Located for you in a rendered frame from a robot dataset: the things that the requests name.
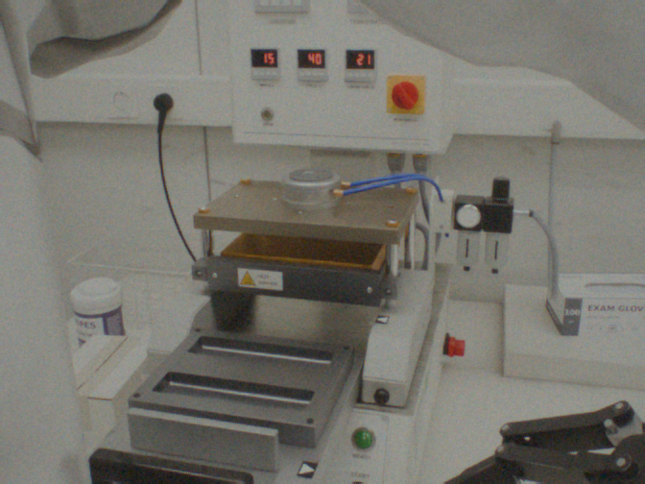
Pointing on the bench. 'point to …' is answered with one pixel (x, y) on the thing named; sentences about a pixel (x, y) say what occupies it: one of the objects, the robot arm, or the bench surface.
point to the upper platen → (308, 251)
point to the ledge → (563, 347)
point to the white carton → (599, 304)
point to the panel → (369, 459)
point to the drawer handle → (156, 471)
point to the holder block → (250, 382)
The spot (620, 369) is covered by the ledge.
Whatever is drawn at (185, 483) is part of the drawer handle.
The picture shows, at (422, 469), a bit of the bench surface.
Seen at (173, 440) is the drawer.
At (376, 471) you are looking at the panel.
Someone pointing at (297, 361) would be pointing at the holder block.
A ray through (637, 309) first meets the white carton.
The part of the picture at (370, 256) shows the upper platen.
